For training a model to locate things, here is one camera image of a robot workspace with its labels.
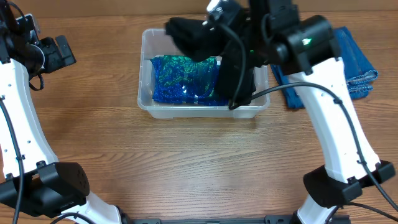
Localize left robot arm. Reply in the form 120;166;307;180
1;1;130;223

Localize black cloth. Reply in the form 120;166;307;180
165;17;231;62
215;57;256;103

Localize blue denim jeans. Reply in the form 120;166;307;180
270;27;379;110

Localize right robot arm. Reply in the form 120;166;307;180
205;1;396;223

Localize blue green sequin cloth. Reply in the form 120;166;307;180
150;55;228;106

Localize clear plastic storage bin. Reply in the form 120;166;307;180
137;29;271;119

